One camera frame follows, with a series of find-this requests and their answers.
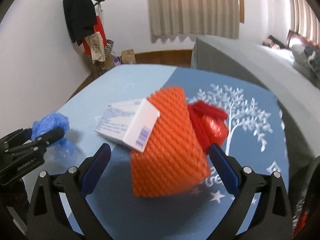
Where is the blue plastic glove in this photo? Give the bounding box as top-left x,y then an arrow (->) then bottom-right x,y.
31,112 -> 78,167

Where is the orange foam net large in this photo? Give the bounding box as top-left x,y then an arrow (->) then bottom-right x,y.
130,86 -> 210,198

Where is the red plastic bag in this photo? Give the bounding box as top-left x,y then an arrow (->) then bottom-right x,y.
187,101 -> 229,153

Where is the white cardboard box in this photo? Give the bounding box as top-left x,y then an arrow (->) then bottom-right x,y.
94,98 -> 161,152

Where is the black trash bin with liner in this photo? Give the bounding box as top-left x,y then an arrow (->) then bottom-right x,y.
289,157 -> 319,239

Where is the wooden coat rack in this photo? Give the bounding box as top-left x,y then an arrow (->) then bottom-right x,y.
82,0 -> 114,78

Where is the beige tote bag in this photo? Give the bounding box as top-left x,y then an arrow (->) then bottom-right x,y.
85,31 -> 105,63

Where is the striped basket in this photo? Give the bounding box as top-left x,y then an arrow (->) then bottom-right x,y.
104,39 -> 114,58

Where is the bed with grey sheet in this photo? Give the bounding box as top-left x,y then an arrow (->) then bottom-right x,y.
191,35 -> 319,157

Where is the brown paper bag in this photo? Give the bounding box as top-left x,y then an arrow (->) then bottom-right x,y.
121,49 -> 136,64

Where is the red hanging bag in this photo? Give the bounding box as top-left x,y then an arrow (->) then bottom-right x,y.
82,16 -> 107,62

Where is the grey folded quilt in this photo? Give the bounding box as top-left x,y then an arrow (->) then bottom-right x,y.
291,44 -> 310,79

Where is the black hanging coat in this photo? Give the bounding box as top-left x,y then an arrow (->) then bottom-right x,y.
63,0 -> 97,46

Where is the dark grey towel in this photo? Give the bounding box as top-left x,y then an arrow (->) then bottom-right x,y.
304,44 -> 320,88

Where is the black bag beside bed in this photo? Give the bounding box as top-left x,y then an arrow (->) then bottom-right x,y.
263,35 -> 286,49

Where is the red wooden headboard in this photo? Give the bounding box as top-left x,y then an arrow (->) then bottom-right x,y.
286,30 -> 319,50

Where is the beige right curtain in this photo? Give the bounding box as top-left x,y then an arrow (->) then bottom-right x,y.
290,0 -> 319,44

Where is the beige curtain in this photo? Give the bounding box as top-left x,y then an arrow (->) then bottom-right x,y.
148,0 -> 244,39
290,0 -> 319,44

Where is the beige left curtain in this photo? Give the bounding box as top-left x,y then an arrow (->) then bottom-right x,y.
148,0 -> 244,39

